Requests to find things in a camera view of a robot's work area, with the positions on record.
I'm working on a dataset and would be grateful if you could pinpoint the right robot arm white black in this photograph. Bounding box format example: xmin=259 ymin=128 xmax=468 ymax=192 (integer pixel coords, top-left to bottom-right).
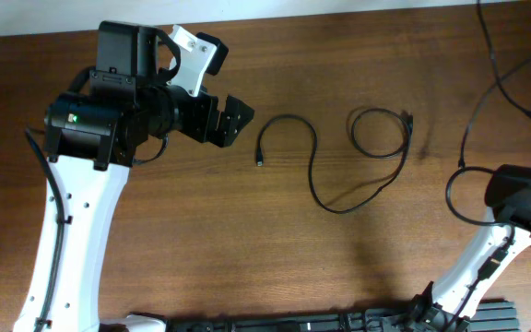
xmin=405 ymin=159 xmax=531 ymax=331

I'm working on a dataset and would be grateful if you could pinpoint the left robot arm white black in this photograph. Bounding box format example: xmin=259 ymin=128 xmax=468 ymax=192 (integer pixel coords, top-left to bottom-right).
xmin=14 ymin=21 xmax=254 ymax=331

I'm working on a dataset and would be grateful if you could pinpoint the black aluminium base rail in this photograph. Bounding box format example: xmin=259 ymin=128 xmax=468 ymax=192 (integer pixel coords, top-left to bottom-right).
xmin=167 ymin=301 xmax=520 ymax=332

